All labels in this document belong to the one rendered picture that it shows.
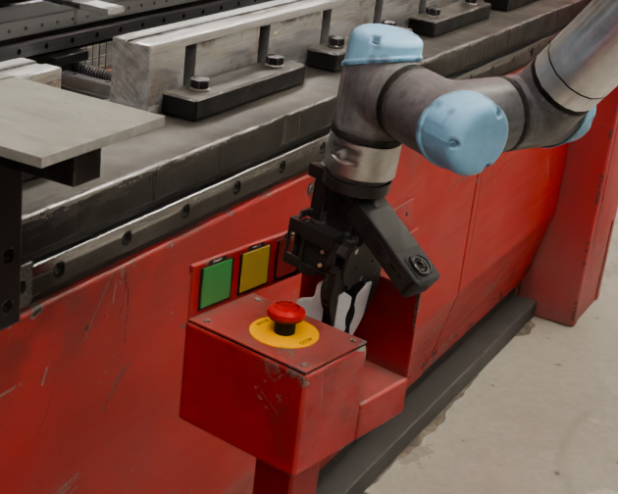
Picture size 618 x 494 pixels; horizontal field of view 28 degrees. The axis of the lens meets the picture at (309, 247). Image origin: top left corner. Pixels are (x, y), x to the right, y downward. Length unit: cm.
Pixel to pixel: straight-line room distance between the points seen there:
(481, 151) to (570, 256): 215
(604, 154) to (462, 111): 207
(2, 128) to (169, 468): 70
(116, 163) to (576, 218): 199
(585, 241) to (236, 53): 166
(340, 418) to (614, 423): 168
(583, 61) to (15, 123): 52
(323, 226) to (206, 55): 49
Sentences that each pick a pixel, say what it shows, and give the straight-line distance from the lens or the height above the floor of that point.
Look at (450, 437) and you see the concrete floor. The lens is 271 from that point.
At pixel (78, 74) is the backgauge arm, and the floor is 86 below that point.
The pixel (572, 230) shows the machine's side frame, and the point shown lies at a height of 26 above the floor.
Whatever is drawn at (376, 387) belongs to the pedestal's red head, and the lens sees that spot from 134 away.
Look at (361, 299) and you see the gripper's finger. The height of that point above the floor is 79.
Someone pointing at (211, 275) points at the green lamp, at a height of 82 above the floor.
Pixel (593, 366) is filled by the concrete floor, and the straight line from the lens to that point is 316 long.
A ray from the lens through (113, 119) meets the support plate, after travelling 115.
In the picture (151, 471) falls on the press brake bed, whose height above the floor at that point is 44.
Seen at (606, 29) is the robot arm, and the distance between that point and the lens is 116.
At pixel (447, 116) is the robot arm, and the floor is 104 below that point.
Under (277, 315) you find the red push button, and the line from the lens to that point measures 124.
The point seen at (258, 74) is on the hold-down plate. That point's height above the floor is 90.
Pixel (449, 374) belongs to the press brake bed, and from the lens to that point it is 286.
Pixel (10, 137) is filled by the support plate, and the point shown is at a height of 100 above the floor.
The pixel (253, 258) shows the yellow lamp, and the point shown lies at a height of 82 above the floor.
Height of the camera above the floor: 133
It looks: 22 degrees down
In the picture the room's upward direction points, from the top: 7 degrees clockwise
